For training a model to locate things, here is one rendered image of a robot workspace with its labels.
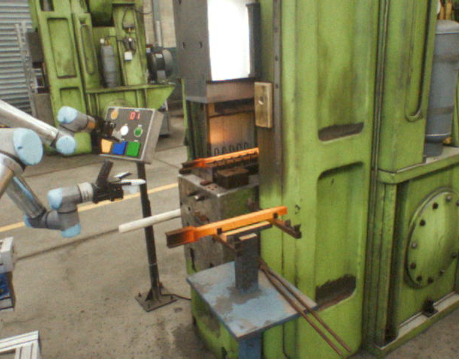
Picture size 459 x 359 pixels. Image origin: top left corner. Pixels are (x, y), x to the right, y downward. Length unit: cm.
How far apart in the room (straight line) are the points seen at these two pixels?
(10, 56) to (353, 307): 848
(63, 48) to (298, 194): 535
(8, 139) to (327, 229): 128
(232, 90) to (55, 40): 494
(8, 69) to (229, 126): 774
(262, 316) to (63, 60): 564
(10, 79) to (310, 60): 841
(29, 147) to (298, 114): 91
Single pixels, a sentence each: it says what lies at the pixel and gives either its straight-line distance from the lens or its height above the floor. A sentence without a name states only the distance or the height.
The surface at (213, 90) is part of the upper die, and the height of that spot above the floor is 132.
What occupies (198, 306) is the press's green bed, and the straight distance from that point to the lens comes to 230.
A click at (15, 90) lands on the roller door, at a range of 963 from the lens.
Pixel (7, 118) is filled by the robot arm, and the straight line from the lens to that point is 180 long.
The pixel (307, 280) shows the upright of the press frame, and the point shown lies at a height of 54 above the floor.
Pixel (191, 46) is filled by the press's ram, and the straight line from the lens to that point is 186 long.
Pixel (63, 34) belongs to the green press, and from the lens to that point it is 661.
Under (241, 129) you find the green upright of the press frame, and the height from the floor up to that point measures 107.
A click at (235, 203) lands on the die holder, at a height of 86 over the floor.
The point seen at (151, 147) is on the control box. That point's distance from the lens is 222.
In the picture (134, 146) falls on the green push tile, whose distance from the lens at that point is 222.
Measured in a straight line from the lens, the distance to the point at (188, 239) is 130.
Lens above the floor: 151
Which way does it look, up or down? 18 degrees down
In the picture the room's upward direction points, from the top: 3 degrees counter-clockwise
